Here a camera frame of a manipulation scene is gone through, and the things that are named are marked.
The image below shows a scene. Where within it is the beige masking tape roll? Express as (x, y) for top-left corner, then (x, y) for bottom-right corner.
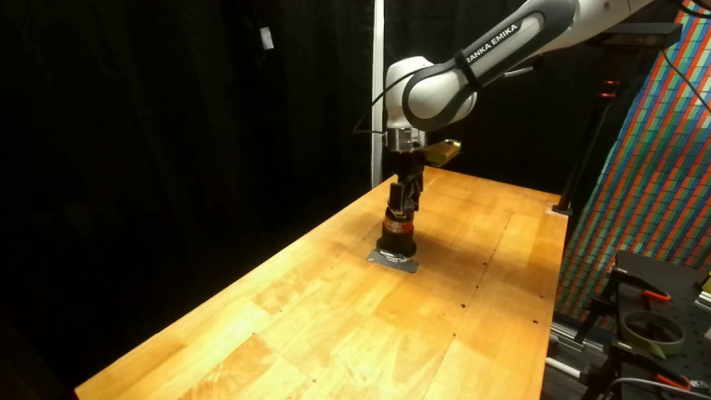
(618, 306), (690, 357)

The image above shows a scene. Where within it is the black camera cable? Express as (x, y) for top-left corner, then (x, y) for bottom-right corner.
(656, 40), (711, 115)

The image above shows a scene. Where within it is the black tripod stand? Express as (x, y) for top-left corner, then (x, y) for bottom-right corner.
(554, 21), (684, 218)

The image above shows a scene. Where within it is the grey cable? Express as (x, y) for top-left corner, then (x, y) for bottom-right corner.
(607, 373), (701, 400)

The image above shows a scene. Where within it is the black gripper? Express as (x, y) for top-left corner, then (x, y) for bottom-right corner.
(386, 145), (428, 221)

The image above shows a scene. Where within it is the black clamp with orange handle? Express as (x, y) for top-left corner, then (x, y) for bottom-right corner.
(574, 267), (676, 345)

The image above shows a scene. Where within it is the white vertical pole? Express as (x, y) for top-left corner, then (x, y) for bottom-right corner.
(369, 0), (389, 188)

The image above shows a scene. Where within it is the aluminium rail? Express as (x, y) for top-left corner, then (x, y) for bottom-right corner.
(545, 317), (596, 383)

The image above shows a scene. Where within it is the black metal plate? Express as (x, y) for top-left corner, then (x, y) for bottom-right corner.
(610, 248), (711, 306)

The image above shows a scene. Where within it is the small white tag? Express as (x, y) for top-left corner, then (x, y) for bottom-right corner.
(258, 24), (277, 54)

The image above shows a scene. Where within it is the black round base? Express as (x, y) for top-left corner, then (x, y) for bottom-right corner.
(374, 233), (419, 261)

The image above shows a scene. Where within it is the grey square coaster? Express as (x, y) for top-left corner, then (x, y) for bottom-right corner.
(366, 247), (423, 275)

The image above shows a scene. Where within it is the colourful striped panel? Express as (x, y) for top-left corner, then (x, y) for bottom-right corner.
(555, 0), (711, 322)

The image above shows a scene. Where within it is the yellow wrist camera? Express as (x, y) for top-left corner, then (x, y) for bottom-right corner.
(423, 138), (465, 167)

